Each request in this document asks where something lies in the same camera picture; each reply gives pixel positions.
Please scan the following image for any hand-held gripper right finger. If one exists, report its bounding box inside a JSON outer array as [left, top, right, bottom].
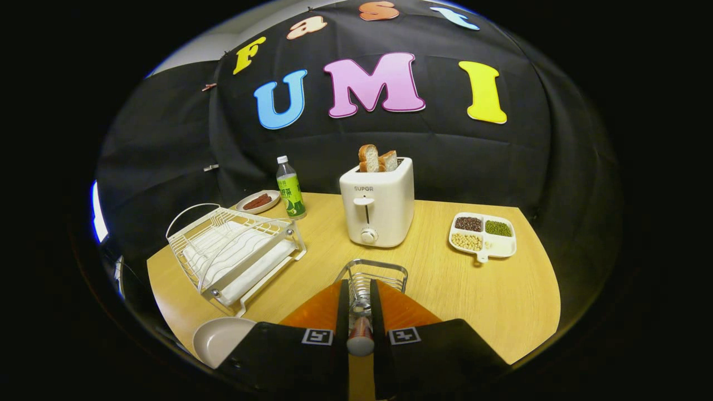
[[370, 278, 510, 400]]

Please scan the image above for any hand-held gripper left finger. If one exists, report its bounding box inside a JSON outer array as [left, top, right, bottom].
[[216, 278, 350, 399]]

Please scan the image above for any grey round plate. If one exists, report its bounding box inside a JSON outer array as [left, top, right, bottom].
[[192, 317, 257, 369]]

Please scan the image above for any spoon with checked handle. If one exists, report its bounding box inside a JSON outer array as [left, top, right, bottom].
[[346, 301, 375, 357]]

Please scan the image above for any metal wire basket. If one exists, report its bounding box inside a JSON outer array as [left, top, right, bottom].
[[334, 259, 409, 312]]

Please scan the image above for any white wire dish rack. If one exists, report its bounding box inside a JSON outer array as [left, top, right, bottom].
[[166, 203, 307, 317]]

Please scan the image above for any white divided dish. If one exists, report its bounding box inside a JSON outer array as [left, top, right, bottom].
[[448, 212, 517, 263]]

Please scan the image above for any small grey dish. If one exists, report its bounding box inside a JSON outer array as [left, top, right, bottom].
[[236, 190, 281, 214]]

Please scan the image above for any pile of yellow beans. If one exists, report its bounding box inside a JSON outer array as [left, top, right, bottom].
[[451, 232, 484, 252]]

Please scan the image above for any white toaster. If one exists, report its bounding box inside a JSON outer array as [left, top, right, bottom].
[[339, 157, 415, 248]]

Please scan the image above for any green label drink bottle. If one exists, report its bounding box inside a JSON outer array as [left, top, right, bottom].
[[276, 155, 307, 219]]

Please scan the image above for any black backdrop cloth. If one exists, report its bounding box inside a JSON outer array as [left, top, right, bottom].
[[95, 0, 622, 335]]

